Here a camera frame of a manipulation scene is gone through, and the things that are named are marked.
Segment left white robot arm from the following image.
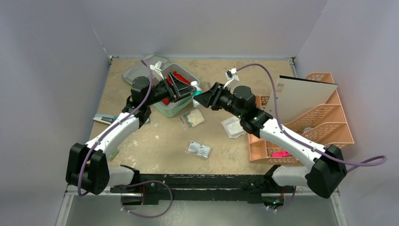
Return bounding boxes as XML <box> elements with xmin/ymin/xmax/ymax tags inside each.
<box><xmin>66</xmin><ymin>74</ymin><xmax>196</xmax><ymax>196</ymax></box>

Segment small green packet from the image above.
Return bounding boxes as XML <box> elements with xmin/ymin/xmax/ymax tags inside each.
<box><xmin>109</xmin><ymin>149</ymin><xmax>119</xmax><ymax>161</ymax></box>

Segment blue white plastic bag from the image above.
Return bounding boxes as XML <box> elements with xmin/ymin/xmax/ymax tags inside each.
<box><xmin>93</xmin><ymin>113</ymin><xmax>117</xmax><ymax>125</ymax></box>

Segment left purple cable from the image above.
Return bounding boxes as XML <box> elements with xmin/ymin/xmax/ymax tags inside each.
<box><xmin>77</xmin><ymin>60</ymin><xmax>174</xmax><ymax>218</ymax></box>

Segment peach plastic organizer basket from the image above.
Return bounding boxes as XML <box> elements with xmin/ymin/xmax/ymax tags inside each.
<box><xmin>248</xmin><ymin>73</ymin><xmax>354</xmax><ymax>166</ymax></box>

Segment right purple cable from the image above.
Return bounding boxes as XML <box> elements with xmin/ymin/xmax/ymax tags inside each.
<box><xmin>235</xmin><ymin>64</ymin><xmax>388</xmax><ymax>213</ymax></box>

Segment purple cable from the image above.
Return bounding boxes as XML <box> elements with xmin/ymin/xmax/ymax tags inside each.
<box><xmin>235</xmin><ymin>64</ymin><xmax>388</xmax><ymax>213</ymax></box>
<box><xmin>77</xmin><ymin>60</ymin><xmax>174</xmax><ymax>218</ymax></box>

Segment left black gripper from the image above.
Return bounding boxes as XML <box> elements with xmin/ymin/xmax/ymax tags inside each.
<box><xmin>144</xmin><ymin>73</ymin><xmax>195</xmax><ymax>107</ymax></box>

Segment white plastic bottle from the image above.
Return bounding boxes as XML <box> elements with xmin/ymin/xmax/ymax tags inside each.
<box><xmin>191</xmin><ymin>81</ymin><xmax>202</xmax><ymax>108</ymax></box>

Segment beige gauze packet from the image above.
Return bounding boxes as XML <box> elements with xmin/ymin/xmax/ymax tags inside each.
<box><xmin>180</xmin><ymin>109</ymin><xmax>205</xmax><ymax>129</ymax></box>

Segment red first aid pouch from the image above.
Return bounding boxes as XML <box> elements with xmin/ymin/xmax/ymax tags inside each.
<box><xmin>160</xmin><ymin>73</ymin><xmax>195</xmax><ymax>103</ymax></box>

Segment white gauze pad packet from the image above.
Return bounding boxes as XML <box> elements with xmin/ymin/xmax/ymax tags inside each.
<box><xmin>221</xmin><ymin>116</ymin><xmax>246</xmax><ymax>139</ymax></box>

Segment black metal base frame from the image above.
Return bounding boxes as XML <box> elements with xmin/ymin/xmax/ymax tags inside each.
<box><xmin>110</xmin><ymin>170</ymin><xmax>294</xmax><ymax>207</ymax></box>

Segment pink marker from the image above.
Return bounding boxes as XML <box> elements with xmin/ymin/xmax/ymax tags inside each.
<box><xmin>271</xmin><ymin>150</ymin><xmax>292</xmax><ymax>158</ymax></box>

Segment mint green storage case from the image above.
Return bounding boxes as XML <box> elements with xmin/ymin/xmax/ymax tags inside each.
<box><xmin>121</xmin><ymin>55</ymin><xmax>202</xmax><ymax>119</ymax></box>

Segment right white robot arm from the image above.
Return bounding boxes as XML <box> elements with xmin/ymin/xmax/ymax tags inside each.
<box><xmin>193</xmin><ymin>82</ymin><xmax>347</xmax><ymax>198</ymax></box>

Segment clear bag alcohol wipes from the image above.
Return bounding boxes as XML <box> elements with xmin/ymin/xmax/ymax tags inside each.
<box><xmin>184</xmin><ymin>137</ymin><xmax>212</xmax><ymax>160</ymax></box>

